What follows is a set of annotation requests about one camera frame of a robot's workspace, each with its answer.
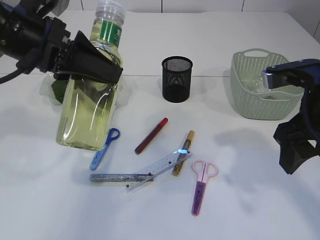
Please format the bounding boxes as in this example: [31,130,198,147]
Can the yellow tea bottle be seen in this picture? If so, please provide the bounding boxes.
[56,0,126,151]

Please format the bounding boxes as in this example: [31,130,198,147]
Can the clear plastic ruler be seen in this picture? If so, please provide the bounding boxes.
[123,148,193,192]

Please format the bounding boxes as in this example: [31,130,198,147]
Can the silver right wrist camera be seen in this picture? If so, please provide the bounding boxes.
[262,58,320,90]

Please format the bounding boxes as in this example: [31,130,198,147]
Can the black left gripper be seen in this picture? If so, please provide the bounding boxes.
[37,16,123,84]

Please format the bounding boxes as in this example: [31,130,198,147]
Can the green woven plastic basket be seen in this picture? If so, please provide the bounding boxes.
[230,48,304,121]

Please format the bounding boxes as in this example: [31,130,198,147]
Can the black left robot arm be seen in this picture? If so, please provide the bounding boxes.
[0,0,123,84]

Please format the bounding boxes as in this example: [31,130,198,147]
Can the gold glitter pen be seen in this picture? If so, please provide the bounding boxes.
[171,130,195,177]

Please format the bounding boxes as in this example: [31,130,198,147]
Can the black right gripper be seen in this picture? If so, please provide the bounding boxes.
[273,72,320,175]

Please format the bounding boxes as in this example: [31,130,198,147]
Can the black mesh pen holder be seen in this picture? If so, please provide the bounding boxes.
[161,56,193,103]

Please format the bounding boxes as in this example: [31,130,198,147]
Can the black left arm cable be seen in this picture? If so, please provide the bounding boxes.
[0,68,23,85]

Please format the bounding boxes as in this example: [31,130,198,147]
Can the clear plastic sheet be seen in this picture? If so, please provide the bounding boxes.
[239,75,272,94]

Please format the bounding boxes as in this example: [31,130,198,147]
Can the red marker pen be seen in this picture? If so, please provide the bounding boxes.
[134,117,168,155]

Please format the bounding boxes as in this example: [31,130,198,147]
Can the green wavy plastic plate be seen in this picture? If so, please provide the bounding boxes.
[39,74,126,108]

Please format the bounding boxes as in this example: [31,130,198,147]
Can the pink purple scissors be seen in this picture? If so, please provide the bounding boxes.
[191,160,219,217]

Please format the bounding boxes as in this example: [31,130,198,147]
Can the blue scissors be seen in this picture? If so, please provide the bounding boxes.
[89,128,121,171]

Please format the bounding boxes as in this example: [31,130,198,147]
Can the purple grape bunch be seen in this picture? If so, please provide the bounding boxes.
[51,80,68,104]

